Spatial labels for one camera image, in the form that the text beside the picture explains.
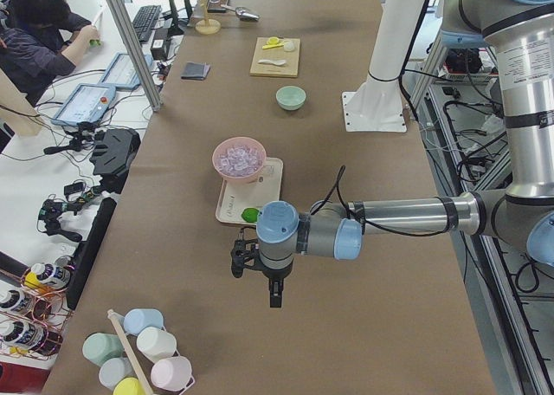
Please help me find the blue teach pendant near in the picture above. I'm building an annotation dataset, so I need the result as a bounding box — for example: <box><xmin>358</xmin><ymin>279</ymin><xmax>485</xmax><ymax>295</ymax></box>
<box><xmin>51</xmin><ymin>83</ymin><xmax>116</xmax><ymax>126</ymax></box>

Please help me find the green lime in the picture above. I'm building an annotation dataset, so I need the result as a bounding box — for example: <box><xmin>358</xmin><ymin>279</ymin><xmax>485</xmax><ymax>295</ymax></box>
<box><xmin>241</xmin><ymin>207</ymin><xmax>260</xmax><ymax>223</ymax></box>

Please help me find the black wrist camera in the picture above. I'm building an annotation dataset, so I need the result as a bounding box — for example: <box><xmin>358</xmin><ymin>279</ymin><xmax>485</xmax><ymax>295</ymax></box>
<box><xmin>230</xmin><ymin>239</ymin><xmax>261</xmax><ymax>278</ymax></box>

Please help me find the seated person in dark jacket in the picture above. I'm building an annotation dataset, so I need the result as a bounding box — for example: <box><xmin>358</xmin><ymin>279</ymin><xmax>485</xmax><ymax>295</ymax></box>
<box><xmin>1</xmin><ymin>0</ymin><xmax>100</xmax><ymax>106</ymax></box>

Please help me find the mint green bowl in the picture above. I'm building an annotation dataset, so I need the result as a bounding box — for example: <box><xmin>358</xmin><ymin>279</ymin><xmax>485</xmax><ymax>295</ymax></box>
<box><xmin>275</xmin><ymin>86</ymin><xmax>306</xmax><ymax>111</ymax></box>

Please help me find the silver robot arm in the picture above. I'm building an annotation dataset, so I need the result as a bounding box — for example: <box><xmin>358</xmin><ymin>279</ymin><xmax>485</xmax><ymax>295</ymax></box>
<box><xmin>254</xmin><ymin>0</ymin><xmax>553</xmax><ymax>308</ymax></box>

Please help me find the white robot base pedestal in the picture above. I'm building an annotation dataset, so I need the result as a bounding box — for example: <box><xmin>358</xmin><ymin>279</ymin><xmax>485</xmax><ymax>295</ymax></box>
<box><xmin>343</xmin><ymin>0</ymin><xmax>429</xmax><ymax>133</ymax></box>

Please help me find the white cup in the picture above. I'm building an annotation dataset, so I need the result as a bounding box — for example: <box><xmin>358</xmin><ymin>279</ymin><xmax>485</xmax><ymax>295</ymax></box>
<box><xmin>136</xmin><ymin>327</ymin><xmax>177</xmax><ymax>363</ymax></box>

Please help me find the folded grey cloth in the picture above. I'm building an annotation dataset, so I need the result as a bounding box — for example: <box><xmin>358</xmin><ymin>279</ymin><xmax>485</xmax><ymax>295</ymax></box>
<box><xmin>180</xmin><ymin>62</ymin><xmax>211</xmax><ymax>81</ymax></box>

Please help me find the blue cup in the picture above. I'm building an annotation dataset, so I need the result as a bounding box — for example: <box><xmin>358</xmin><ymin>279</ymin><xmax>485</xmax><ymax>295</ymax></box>
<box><xmin>123</xmin><ymin>308</ymin><xmax>164</xmax><ymax>336</ymax></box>

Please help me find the blue teach pendant far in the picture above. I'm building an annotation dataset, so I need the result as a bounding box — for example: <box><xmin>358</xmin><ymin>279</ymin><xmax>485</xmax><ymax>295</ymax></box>
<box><xmin>99</xmin><ymin>52</ymin><xmax>140</xmax><ymax>91</ymax></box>

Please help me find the metal ice scoop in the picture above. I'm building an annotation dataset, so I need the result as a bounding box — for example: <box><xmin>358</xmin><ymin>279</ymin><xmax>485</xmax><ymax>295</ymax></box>
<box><xmin>222</xmin><ymin>4</ymin><xmax>260</xmax><ymax>22</ymax></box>

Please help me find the pink cup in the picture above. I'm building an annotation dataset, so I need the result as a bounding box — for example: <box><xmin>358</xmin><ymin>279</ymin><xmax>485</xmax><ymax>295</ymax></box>
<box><xmin>151</xmin><ymin>356</ymin><xmax>194</xmax><ymax>392</ymax></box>

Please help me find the wooden mug tree stand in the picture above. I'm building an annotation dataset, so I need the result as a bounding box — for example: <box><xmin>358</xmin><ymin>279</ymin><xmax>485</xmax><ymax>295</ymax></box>
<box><xmin>195</xmin><ymin>0</ymin><xmax>221</xmax><ymax>36</ymax></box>

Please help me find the copper wire bottle rack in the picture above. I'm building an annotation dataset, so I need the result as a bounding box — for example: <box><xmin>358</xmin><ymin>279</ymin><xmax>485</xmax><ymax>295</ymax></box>
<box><xmin>1</xmin><ymin>262</ymin><xmax>73</xmax><ymax>361</ymax></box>

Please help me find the white ceramic spoon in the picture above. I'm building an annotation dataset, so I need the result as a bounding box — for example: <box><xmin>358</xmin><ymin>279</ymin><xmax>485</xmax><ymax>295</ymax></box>
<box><xmin>257</xmin><ymin>59</ymin><xmax>287</xmax><ymax>67</ymax></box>

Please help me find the black keyboard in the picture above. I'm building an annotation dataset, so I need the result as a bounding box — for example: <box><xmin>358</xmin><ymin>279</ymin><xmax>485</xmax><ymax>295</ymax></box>
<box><xmin>132</xmin><ymin>5</ymin><xmax>162</xmax><ymax>43</ymax></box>

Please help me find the pink bowl of ice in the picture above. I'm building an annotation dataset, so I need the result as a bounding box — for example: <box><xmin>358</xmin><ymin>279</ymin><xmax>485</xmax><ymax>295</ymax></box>
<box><xmin>212</xmin><ymin>136</ymin><xmax>267</xmax><ymax>184</ymax></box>

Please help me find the blue teach pendant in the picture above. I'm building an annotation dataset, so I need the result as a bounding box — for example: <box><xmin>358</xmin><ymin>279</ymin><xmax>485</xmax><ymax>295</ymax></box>
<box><xmin>51</xmin><ymin>83</ymin><xmax>116</xmax><ymax>126</ymax></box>
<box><xmin>99</xmin><ymin>52</ymin><xmax>140</xmax><ymax>91</ymax></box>

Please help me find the green cup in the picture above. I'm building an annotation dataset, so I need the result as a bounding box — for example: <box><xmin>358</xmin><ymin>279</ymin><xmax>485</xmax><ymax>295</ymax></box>
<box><xmin>82</xmin><ymin>333</ymin><xmax>124</xmax><ymax>366</ymax></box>

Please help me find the aluminium frame post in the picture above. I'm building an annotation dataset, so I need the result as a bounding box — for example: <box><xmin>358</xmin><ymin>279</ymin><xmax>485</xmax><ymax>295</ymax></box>
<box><xmin>105</xmin><ymin>0</ymin><xmax>162</xmax><ymax>113</ymax></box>

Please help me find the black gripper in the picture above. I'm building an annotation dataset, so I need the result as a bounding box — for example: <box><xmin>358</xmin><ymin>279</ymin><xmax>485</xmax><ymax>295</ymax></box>
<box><xmin>261</xmin><ymin>267</ymin><xmax>289</xmax><ymax>308</ymax></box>

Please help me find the white steamed bun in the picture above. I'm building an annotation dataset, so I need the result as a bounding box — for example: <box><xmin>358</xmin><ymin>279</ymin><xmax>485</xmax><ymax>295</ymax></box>
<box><xmin>283</xmin><ymin>40</ymin><xmax>296</xmax><ymax>53</ymax></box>

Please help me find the beige rabbit tray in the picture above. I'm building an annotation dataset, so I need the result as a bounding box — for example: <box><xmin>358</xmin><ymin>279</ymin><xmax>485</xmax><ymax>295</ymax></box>
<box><xmin>215</xmin><ymin>158</ymin><xmax>284</xmax><ymax>226</ymax></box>

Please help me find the yellow cup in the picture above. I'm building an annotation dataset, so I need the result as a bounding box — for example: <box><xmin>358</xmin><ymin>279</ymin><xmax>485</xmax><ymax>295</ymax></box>
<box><xmin>113</xmin><ymin>377</ymin><xmax>145</xmax><ymax>395</ymax></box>

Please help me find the yellow plastic knife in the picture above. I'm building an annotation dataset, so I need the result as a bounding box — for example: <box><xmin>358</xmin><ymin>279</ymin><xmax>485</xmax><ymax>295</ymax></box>
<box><xmin>262</xmin><ymin>43</ymin><xmax>284</xmax><ymax>50</ymax></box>

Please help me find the grey cup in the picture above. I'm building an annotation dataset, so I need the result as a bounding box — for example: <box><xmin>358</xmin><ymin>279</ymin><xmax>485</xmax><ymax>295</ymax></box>
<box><xmin>99</xmin><ymin>357</ymin><xmax>134</xmax><ymax>390</ymax></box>

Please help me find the wooden cutting board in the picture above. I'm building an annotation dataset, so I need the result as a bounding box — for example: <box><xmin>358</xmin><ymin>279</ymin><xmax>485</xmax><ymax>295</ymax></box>
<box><xmin>249</xmin><ymin>37</ymin><xmax>301</xmax><ymax>78</ymax></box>

